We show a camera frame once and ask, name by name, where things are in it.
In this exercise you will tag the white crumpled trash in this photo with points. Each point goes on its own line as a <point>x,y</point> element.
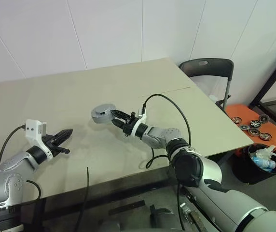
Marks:
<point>266,152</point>

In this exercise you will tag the dark rounded shape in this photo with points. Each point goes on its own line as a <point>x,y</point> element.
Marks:
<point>110,227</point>
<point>163,217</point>

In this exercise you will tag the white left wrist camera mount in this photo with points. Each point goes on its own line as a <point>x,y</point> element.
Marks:
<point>31,126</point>

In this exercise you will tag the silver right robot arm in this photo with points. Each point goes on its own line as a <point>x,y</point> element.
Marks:
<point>208,169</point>

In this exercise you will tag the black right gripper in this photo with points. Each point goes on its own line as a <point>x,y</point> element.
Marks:
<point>129,124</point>

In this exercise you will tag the dark metal shelf frame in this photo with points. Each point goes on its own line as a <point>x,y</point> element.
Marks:
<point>270,77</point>

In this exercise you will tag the blue bottle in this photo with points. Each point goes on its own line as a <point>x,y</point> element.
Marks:
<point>263,163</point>

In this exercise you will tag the brown metal floor bracket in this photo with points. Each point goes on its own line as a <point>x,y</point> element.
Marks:
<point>191,217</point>

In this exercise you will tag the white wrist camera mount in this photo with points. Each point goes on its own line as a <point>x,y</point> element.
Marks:
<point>135,126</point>
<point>31,126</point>

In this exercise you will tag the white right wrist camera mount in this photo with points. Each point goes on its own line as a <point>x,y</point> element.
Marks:
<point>135,126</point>

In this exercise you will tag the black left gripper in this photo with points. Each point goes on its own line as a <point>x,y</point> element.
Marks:
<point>51,146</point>

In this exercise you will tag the black folding chair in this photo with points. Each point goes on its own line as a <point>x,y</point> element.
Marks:
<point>212,66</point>

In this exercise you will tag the black trash bin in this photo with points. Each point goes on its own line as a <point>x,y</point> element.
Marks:
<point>246,172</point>

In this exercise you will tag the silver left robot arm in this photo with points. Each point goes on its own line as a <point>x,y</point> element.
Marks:
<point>7,166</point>

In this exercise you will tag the black table frame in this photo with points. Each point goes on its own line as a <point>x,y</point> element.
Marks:
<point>118,186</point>

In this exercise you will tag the copper wound stator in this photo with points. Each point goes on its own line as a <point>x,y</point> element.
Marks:
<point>103,119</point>

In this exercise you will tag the black floor strip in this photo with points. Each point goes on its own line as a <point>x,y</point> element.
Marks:
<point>126,207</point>

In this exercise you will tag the orange tray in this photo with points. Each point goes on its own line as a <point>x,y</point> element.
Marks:
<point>239,111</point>

